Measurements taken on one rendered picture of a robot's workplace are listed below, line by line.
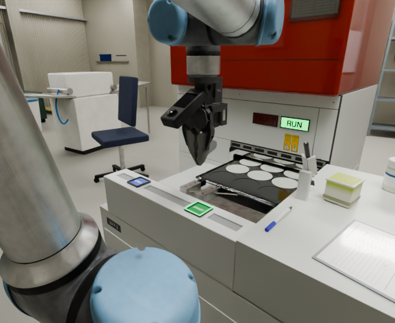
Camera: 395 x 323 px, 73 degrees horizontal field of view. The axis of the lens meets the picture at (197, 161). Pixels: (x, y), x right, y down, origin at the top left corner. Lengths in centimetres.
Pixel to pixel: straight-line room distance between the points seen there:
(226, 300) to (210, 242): 15
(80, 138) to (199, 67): 379
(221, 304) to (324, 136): 70
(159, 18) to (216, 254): 51
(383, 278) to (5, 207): 58
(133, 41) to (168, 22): 818
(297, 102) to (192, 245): 69
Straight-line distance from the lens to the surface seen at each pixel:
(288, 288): 61
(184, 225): 71
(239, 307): 73
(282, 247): 61
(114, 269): 34
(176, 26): 49
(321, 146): 113
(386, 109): 676
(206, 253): 70
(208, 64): 60
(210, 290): 77
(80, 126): 427
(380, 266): 64
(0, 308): 209
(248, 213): 88
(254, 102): 121
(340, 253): 64
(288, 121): 115
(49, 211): 32
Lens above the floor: 133
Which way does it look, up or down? 20 degrees down
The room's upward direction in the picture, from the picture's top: straight up
